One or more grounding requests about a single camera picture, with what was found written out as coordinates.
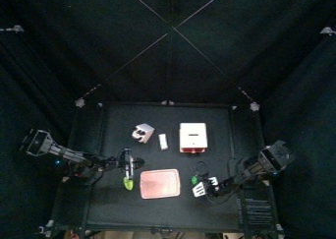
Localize small white rectangular block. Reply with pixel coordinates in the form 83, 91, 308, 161
158, 133, 170, 151

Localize white box with red base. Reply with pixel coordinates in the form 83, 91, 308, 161
179, 122, 211, 154

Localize white cube with black holes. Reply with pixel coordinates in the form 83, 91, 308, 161
131, 123, 156, 144

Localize pink square plate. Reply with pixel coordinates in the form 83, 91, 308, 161
139, 168, 183, 201

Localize thin diagonal brace wire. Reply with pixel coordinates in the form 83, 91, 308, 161
80, 0, 232, 99
122, 0, 256, 103

